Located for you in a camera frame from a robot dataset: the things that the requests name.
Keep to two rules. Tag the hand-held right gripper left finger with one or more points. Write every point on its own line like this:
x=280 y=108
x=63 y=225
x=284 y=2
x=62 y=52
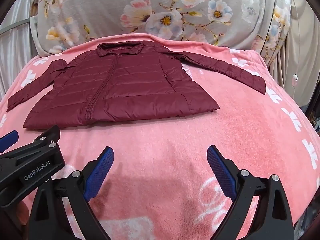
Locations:
x=99 y=171

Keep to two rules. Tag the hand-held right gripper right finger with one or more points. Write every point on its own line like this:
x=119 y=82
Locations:
x=222 y=171

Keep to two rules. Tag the person's left hand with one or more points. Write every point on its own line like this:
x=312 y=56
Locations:
x=24 y=215

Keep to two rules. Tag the grey floral quilt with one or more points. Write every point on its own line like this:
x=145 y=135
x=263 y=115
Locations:
x=150 y=7

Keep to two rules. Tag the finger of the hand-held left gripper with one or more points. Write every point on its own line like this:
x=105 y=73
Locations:
x=43 y=140
x=10 y=140

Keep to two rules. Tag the grey curtain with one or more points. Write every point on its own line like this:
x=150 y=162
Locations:
x=15 y=55
x=305 y=55

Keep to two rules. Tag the maroon puffer jacket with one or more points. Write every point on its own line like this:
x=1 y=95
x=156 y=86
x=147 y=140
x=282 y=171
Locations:
x=125 y=90

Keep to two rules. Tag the pink printed blanket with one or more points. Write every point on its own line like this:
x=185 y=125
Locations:
x=175 y=135

